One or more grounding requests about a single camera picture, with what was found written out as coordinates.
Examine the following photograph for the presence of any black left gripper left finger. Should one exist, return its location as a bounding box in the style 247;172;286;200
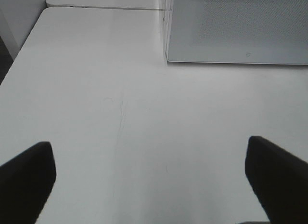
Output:
0;142;57;224

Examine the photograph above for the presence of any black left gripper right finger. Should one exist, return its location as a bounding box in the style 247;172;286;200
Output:
245;136;308;224

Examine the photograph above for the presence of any white microwave door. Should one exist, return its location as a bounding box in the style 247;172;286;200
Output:
167;0;308;66

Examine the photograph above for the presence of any white microwave oven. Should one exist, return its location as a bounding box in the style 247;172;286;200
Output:
162;0;308;66

